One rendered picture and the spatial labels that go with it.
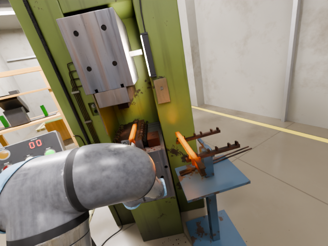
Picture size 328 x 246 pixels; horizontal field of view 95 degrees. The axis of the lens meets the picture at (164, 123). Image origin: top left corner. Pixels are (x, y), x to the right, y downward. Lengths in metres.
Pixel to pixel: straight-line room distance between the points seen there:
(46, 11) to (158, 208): 1.52
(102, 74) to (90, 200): 0.80
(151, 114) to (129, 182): 1.25
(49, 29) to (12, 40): 7.81
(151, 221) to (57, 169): 1.29
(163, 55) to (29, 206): 0.98
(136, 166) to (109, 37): 0.80
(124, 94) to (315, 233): 1.79
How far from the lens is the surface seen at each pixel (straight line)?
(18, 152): 1.22
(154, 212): 1.45
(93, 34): 1.01
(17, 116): 4.30
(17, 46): 8.99
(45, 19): 1.27
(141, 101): 1.47
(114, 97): 0.99
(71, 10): 1.21
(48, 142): 1.17
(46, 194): 0.31
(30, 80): 8.87
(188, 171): 1.13
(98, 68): 1.00
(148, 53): 1.05
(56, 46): 1.23
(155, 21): 1.12
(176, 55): 1.11
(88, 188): 0.28
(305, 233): 1.86
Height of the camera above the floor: 1.46
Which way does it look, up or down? 22 degrees down
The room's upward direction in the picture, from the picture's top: 12 degrees counter-clockwise
